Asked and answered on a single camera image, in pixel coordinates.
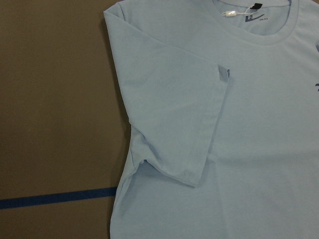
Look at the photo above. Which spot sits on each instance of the light blue t-shirt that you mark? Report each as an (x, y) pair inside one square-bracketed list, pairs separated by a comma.
[(224, 115)]

